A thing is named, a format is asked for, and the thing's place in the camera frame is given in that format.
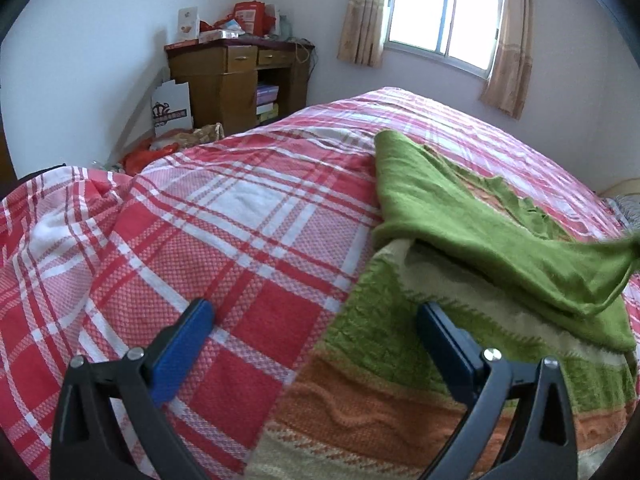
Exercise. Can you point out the flat white box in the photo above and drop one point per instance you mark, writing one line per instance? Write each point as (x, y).
(217, 36)

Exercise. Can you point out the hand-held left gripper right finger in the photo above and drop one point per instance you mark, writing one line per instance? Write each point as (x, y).
(446, 346)

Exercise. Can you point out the beige curtain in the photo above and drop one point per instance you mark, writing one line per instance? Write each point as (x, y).
(362, 10)
(512, 45)

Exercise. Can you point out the window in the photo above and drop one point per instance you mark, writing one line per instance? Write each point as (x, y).
(440, 10)

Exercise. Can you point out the red plaid bed cover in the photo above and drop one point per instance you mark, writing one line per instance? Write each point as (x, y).
(225, 240)

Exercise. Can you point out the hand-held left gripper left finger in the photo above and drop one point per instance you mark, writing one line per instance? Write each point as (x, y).
(184, 341)

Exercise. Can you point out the patterned brown bag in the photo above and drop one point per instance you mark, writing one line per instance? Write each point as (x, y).
(207, 134)

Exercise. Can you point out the white printed card box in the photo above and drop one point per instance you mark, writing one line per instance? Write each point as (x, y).
(188, 24)

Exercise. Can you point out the green striped knitted sweater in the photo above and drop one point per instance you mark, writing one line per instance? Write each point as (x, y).
(450, 220)

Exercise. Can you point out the red gift bag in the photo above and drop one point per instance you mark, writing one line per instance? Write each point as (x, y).
(250, 17)

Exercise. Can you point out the grey patterned cloth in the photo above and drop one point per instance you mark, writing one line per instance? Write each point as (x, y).
(622, 207)

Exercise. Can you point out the red plastic bag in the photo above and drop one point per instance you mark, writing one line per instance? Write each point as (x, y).
(142, 157)

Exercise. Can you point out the wooden desk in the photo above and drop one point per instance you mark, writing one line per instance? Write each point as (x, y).
(220, 90)

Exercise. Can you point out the white cardboard box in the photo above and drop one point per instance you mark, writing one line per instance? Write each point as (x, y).
(172, 107)

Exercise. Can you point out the stack of boxes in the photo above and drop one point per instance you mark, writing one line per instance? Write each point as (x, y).
(266, 102)

